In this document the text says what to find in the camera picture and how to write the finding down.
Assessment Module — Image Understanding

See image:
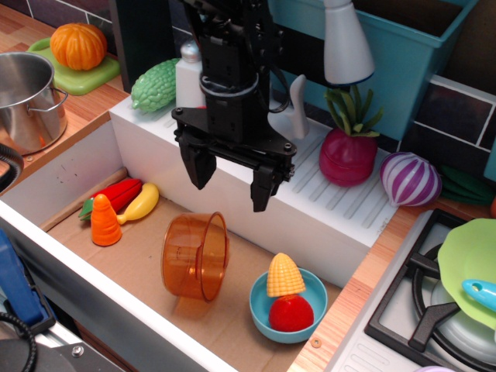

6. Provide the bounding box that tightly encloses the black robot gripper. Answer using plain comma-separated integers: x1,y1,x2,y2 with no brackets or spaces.
173,36,296,212

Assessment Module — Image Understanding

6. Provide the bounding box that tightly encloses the transparent orange plastic pot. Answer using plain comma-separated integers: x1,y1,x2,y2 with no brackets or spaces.
161,212,229,302

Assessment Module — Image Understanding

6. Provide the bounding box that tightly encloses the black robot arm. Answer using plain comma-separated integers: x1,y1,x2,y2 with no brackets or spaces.
172,1,297,212

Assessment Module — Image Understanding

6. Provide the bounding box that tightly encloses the white toy sink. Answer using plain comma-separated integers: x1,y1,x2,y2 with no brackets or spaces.
0,96,400,372

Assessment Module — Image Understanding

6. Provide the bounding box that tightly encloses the stainless steel pot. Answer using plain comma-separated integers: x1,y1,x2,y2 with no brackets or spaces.
1,52,68,155

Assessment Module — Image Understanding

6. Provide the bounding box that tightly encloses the white soap dispenser bottle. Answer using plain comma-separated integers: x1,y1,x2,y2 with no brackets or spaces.
176,40,205,108

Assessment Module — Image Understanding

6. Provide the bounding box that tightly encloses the yellow toy banana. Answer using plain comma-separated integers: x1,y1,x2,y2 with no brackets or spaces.
117,183,160,225

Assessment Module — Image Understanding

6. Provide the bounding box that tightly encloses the green toy bitter gourd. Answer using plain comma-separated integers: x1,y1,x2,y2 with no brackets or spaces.
131,58,180,112

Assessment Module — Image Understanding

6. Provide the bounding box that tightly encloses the magenta toy radish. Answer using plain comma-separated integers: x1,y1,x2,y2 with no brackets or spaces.
319,84,384,187

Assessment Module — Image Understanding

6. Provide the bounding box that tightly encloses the red toy chili pepper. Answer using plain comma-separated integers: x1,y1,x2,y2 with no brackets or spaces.
78,178,143,221

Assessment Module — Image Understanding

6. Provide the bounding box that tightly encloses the yellow toy corn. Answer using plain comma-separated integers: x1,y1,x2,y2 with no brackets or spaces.
267,253,306,298

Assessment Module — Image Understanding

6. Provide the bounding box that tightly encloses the orange toy carrot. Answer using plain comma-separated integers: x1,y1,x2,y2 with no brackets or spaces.
91,194,122,246

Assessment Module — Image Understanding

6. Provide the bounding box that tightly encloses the light blue plastic bowl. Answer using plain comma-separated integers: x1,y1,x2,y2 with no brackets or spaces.
250,269,328,344

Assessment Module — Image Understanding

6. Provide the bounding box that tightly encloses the red toy tomato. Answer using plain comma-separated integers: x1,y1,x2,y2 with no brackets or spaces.
269,294,315,332

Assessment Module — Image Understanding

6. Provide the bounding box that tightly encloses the white toy faucet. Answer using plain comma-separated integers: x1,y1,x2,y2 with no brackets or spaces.
268,1,375,140

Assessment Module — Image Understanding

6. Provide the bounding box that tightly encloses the purple striped toy onion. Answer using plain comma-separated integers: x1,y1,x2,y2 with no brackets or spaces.
380,152,443,207

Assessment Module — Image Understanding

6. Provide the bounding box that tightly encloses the green cutting board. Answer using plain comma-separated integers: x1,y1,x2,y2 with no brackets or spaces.
27,38,120,96

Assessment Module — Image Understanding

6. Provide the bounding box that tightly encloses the orange toy pumpkin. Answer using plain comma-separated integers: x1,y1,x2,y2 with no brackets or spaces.
50,23,108,71

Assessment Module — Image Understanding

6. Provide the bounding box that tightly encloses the teal plastic bin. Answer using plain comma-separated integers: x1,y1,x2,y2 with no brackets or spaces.
269,1,476,141

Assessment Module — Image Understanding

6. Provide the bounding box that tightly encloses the dark green toy vegetable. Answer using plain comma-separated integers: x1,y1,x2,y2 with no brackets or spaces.
439,165,495,205

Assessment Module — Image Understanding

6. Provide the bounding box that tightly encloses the toy stove top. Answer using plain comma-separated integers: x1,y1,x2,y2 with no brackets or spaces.
326,209,495,371

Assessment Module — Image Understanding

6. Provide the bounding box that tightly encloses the blue clamp device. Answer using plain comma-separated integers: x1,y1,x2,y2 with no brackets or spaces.
1,230,56,335

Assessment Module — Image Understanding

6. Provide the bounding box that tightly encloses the lime green plastic plate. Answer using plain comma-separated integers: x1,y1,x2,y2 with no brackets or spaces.
437,219,495,330

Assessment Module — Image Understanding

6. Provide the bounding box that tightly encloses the light blue plastic utensil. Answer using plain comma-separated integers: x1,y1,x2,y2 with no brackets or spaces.
462,279,496,312

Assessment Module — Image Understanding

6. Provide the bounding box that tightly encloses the black cable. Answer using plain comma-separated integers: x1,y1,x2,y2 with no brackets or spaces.
0,312,39,372

